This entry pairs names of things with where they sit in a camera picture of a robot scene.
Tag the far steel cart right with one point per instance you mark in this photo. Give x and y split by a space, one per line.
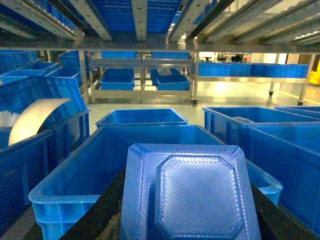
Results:
278 71

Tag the blue bin right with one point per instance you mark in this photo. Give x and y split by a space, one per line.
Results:
285 145

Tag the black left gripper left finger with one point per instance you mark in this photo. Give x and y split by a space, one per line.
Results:
95 220

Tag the steel flow rack shelf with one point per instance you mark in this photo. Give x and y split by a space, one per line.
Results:
244 26

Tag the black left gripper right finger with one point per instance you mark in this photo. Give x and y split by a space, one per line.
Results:
275 224

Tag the curved white sheet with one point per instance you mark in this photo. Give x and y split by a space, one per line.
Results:
32 118

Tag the blue bin left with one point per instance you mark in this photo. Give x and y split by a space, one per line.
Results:
24 164

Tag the far steel rack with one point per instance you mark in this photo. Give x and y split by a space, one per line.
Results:
92 94

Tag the blue bin behind front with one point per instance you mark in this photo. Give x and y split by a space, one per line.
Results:
148 116

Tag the blue square plastic part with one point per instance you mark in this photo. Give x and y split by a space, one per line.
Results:
187 192

